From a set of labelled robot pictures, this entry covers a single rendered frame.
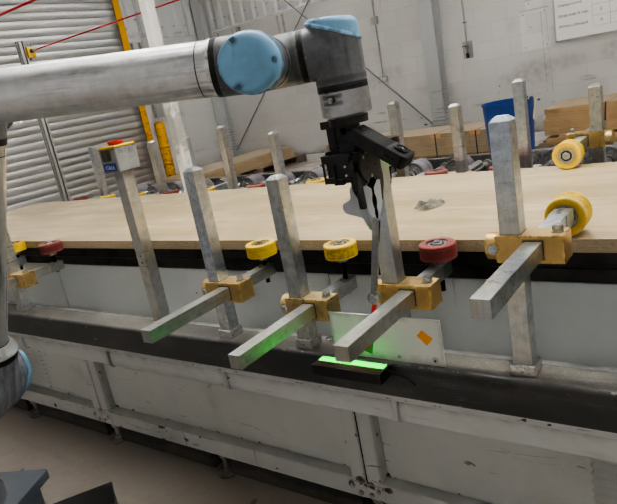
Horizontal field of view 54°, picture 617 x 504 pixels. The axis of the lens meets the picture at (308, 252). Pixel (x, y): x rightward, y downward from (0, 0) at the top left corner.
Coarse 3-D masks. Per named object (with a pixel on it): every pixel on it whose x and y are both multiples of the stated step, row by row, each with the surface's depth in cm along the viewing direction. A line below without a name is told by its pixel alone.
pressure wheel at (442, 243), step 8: (432, 240) 133; (440, 240) 133; (448, 240) 131; (424, 248) 129; (432, 248) 128; (440, 248) 127; (448, 248) 127; (456, 248) 129; (424, 256) 129; (432, 256) 128; (440, 256) 128; (448, 256) 128; (456, 256) 129; (440, 264) 131
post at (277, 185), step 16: (272, 176) 132; (272, 192) 132; (288, 192) 133; (272, 208) 134; (288, 208) 133; (288, 224) 134; (288, 240) 134; (288, 256) 136; (288, 272) 137; (304, 272) 138; (288, 288) 139; (304, 288) 138; (304, 336) 141
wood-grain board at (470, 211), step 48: (240, 192) 254; (336, 192) 213; (432, 192) 183; (480, 192) 171; (528, 192) 161; (48, 240) 229; (96, 240) 210; (192, 240) 182; (240, 240) 170; (480, 240) 129; (576, 240) 118
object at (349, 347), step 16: (432, 272) 127; (448, 272) 132; (384, 304) 115; (400, 304) 115; (368, 320) 109; (384, 320) 110; (352, 336) 104; (368, 336) 105; (336, 352) 102; (352, 352) 101
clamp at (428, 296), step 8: (408, 280) 122; (416, 280) 121; (384, 288) 123; (392, 288) 122; (400, 288) 120; (408, 288) 119; (416, 288) 118; (424, 288) 117; (432, 288) 118; (440, 288) 121; (384, 296) 123; (416, 296) 119; (424, 296) 118; (432, 296) 118; (440, 296) 121; (416, 304) 120; (424, 304) 119; (432, 304) 118
